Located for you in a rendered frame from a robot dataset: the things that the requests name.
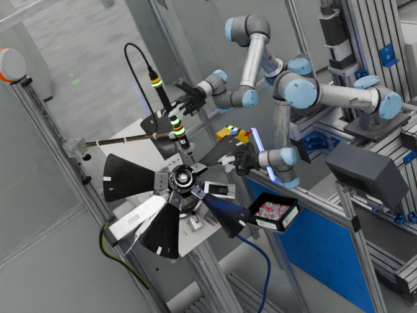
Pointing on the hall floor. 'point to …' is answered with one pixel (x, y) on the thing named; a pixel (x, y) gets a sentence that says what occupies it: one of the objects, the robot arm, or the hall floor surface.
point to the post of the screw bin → (288, 271)
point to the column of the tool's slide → (87, 193)
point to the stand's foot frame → (248, 293)
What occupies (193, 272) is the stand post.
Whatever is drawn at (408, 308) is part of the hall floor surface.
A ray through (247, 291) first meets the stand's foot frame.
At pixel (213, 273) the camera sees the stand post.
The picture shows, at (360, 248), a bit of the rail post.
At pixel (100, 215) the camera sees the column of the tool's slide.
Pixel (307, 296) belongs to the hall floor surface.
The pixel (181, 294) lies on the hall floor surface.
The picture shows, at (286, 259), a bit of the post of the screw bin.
